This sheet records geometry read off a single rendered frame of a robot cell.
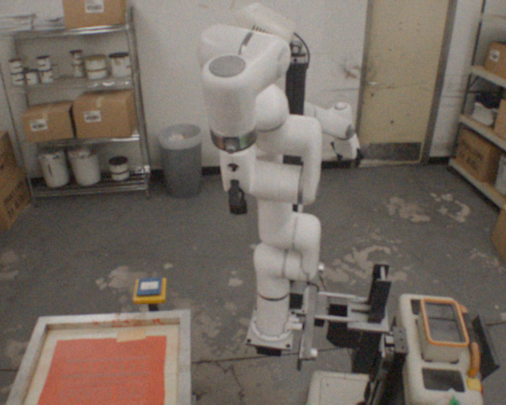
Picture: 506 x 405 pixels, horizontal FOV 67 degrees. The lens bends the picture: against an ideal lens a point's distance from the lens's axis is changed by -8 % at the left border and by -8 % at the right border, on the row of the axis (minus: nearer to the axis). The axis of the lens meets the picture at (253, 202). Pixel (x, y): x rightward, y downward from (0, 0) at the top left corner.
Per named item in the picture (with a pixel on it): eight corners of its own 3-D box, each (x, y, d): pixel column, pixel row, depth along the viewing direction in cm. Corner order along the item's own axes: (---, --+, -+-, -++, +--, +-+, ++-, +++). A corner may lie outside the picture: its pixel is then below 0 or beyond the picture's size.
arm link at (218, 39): (279, 137, 75) (263, 69, 56) (217, 119, 79) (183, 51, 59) (295, 100, 77) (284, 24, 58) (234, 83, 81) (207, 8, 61)
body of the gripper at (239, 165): (255, 153, 62) (258, 196, 71) (259, 106, 67) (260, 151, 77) (206, 153, 62) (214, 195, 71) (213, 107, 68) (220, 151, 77)
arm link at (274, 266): (258, 276, 123) (258, 231, 115) (301, 283, 120) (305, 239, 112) (250, 297, 115) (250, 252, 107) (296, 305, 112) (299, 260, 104)
